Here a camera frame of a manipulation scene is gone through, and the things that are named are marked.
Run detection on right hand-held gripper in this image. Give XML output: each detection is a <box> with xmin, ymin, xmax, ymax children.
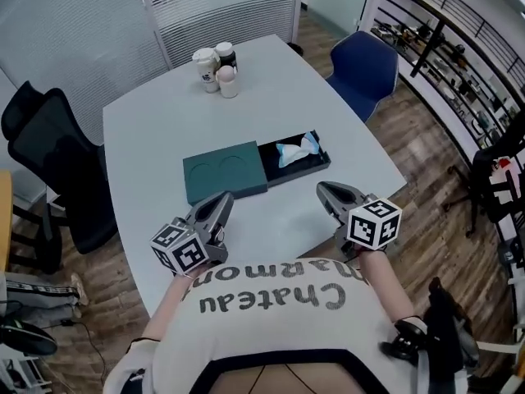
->
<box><xmin>315</xmin><ymin>181</ymin><xmax>403</xmax><ymax>254</ymax></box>

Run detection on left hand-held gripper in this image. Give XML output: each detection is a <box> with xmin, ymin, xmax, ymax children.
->
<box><xmin>149</xmin><ymin>190</ymin><xmax>235</xmax><ymax>277</ymax></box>

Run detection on dark green sliding drawer box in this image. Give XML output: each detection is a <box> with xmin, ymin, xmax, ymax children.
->
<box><xmin>182</xmin><ymin>128</ymin><xmax>332</xmax><ymax>205</ymax></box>

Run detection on light blue plastic packet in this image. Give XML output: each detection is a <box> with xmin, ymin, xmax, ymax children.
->
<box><xmin>275</xmin><ymin>133</ymin><xmax>320</xmax><ymax>168</ymax></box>

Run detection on person's left forearm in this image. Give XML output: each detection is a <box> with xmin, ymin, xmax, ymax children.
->
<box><xmin>141</xmin><ymin>267</ymin><xmax>206</xmax><ymax>340</ymax></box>

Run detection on person's right forearm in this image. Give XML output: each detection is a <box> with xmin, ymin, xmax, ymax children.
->
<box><xmin>358</xmin><ymin>250</ymin><xmax>415</xmax><ymax>322</ymax></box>

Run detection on black waist-mounted device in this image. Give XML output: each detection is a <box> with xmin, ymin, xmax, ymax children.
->
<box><xmin>379</xmin><ymin>277</ymin><xmax>481</xmax><ymax>379</ymax></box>

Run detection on white knit printed shirt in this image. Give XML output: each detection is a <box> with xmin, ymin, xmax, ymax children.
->
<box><xmin>151</xmin><ymin>256</ymin><xmax>411</xmax><ymax>394</ymax></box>

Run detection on black high-back office chair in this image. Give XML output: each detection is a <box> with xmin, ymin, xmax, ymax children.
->
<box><xmin>442</xmin><ymin>108</ymin><xmax>525</xmax><ymax>240</ymax></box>

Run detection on small beige bottle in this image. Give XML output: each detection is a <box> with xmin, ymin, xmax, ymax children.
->
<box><xmin>216</xmin><ymin>66</ymin><xmax>239</xmax><ymax>99</ymax></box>

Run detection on white pink bag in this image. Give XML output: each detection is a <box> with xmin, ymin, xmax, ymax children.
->
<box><xmin>490</xmin><ymin>156</ymin><xmax>518</xmax><ymax>208</ymax></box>

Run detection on blue shell chair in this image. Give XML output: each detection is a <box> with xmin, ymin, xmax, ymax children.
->
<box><xmin>326</xmin><ymin>30</ymin><xmax>399</xmax><ymax>123</ymax></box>

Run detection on black jar with white lid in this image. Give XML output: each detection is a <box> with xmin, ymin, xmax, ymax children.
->
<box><xmin>214</xmin><ymin>42</ymin><xmax>238</xmax><ymax>73</ymax></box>

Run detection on white shelf with assorted items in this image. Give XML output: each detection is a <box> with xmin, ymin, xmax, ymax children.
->
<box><xmin>371</xmin><ymin>18</ymin><xmax>522</xmax><ymax>147</ymax></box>

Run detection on black mesh office chair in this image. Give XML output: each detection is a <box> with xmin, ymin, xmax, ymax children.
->
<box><xmin>0</xmin><ymin>80</ymin><xmax>120</xmax><ymax>256</ymax></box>

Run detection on black metal railing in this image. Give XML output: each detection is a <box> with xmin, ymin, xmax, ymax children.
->
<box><xmin>383</xmin><ymin>0</ymin><xmax>525</xmax><ymax>110</ymax></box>

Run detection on round wooden side table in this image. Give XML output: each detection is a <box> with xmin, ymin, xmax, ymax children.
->
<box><xmin>0</xmin><ymin>169</ymin><xmax>62</xmax><ymax>274</ymax></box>

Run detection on black rounded seat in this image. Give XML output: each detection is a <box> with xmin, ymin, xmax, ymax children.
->
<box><xmin>0</xmin><ymin>320</ymin><xmax>58</xmax><ymax>357</ymax></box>

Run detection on black floor cable with plug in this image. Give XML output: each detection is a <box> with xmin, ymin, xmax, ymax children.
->
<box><xmin>61</xmin><ymin>320</ymin><xmax>107</xmax><ymax>385</ymax></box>

